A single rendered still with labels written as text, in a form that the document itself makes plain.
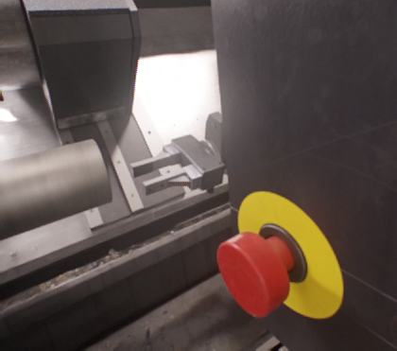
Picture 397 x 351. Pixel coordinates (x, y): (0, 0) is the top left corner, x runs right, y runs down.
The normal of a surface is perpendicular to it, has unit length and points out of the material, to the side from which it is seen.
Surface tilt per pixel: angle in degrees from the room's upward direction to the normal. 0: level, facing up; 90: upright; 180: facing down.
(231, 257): 90
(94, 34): 89
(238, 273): 90
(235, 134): 90
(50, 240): 45
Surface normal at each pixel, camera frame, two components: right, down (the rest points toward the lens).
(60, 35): 0.51, 0.24
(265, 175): -0.83, 0.28
